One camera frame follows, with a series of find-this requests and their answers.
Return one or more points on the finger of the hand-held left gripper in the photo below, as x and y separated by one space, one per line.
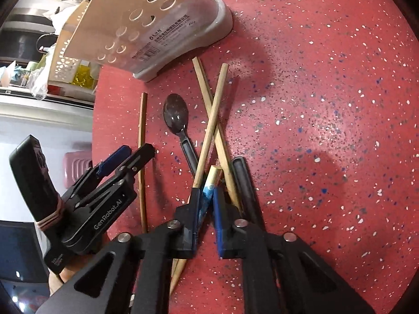
114 159
140 157

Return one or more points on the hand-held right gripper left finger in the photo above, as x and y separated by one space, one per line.
185 232

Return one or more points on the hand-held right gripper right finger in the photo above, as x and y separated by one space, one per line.
219 229

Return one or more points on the plain wooden chopstick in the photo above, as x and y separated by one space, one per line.
216 104
204 95
142 157

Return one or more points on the blue patterned wooden chopstick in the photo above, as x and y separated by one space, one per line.
209 189

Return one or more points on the beige plastic utensil holder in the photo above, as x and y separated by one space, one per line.
147 23

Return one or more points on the person's left hand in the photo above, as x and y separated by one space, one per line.
65 276

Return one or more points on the pink plastic stool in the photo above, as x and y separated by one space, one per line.
77 170

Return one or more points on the dark glossy panel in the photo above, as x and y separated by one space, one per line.
19 252

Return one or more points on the yellow cooking oil bottle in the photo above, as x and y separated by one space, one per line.
83 75

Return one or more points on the crumpled clear plastic bag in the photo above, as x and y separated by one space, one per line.
39 83

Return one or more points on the beige perforated storage trolley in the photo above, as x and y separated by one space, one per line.
65 62

